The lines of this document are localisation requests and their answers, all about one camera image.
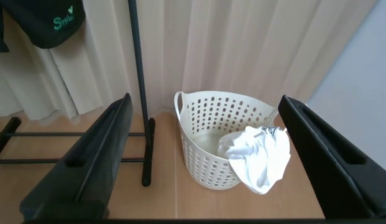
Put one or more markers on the white printed garment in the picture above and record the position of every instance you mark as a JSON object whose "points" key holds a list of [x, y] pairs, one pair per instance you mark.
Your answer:
{"points": [[258, 155]]}

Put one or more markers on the black shorts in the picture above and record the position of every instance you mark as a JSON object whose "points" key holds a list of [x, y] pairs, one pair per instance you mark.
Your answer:
{"points": [[40, 18]]}

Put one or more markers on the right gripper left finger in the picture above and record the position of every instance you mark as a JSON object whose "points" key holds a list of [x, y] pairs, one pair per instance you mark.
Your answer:
{"points": [[87, 174]]}

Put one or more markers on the white laundry basket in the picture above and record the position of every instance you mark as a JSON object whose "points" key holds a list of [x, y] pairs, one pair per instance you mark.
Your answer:
{"points": [[202, 161]]}

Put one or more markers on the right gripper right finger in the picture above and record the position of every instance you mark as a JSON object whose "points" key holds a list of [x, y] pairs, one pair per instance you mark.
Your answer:
{"points": [[323, 174]]}

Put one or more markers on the black clothes rack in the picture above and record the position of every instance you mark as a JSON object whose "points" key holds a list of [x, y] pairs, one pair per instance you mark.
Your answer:
{"points": [[136, 62]]}

